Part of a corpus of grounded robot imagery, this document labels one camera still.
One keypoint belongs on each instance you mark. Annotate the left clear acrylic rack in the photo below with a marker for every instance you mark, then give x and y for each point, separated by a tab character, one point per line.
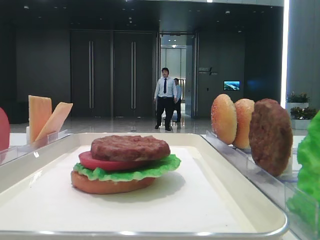
22	147

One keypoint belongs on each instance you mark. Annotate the green lettuce leaf in rack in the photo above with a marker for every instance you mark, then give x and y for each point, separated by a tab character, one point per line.
307	170

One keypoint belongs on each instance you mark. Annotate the clear acrylic rack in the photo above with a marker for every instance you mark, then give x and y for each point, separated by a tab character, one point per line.
277	189
22	147

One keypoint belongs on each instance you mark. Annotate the red tomato slice on burger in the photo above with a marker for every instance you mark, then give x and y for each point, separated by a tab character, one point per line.
91	163

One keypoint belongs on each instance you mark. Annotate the sesame bun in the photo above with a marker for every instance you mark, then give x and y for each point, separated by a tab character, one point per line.
224	118
244	108

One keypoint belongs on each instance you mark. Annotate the dark double door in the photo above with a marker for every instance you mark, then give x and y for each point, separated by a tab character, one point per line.
112	73

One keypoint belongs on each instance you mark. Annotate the sesame bun top front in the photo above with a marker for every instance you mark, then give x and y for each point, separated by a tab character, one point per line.
224	118

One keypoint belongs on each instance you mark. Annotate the white serving tray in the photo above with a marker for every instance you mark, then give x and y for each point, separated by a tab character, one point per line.
206	198

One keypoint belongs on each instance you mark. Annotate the bottom bun slice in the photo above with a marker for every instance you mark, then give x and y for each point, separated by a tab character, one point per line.
82	183

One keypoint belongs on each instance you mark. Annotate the sesame bun rear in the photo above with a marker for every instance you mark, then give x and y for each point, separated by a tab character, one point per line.
244	108

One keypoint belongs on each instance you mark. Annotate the wall mounted screen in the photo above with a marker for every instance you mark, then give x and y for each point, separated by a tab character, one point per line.
231	85

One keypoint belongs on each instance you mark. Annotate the man in white shirt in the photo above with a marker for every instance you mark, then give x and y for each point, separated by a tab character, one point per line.
165	96

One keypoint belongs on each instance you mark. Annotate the upright brown meat patty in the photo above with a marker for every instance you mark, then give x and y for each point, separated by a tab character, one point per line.
270	136

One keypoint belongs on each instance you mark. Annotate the potted plants in planter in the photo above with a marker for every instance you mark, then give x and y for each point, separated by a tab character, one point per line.
299	111

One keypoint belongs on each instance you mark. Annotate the upright cheese slice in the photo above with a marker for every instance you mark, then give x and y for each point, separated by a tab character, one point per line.
40	110

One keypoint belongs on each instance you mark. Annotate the green lettuce leaf on burger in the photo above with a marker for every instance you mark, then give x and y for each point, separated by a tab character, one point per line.
154	170

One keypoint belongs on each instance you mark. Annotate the red tomato slice in rack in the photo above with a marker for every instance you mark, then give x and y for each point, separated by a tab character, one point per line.
4	131

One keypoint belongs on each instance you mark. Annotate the right clear acrylic rack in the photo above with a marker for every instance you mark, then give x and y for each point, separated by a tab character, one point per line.
277	189

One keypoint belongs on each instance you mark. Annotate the brown meat patty on burger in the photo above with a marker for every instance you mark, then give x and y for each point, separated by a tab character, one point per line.
129	148

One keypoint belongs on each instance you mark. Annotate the cheese slice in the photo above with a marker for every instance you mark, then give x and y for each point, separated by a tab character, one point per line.
56	120
40	110

